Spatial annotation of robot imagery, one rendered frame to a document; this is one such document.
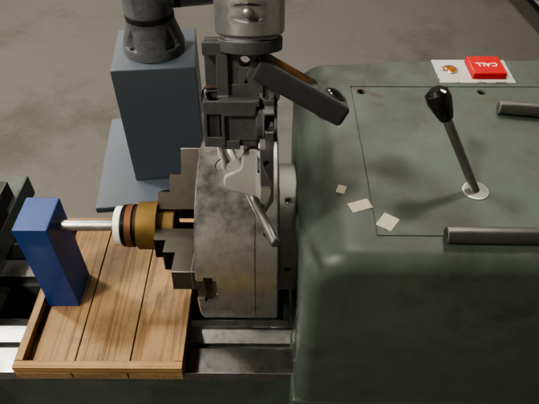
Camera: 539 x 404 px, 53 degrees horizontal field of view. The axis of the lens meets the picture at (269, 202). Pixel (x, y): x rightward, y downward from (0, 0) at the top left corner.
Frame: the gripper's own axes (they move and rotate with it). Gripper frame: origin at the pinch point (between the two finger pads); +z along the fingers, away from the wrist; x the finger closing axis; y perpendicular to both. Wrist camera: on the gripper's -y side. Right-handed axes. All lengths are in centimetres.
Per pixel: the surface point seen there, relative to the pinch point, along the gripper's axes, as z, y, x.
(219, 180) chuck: 3.1, 7.6, -13.4
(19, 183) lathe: 22, 58, -53
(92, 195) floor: 80, 85, -168
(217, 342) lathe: 40.6, 10.2, -20.6
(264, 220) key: -0.5, 0.6, 5.6
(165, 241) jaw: 15.2, 17.1, -15.8
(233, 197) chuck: 4.9, 5.5, -11.3
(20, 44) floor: 35, 166, -300
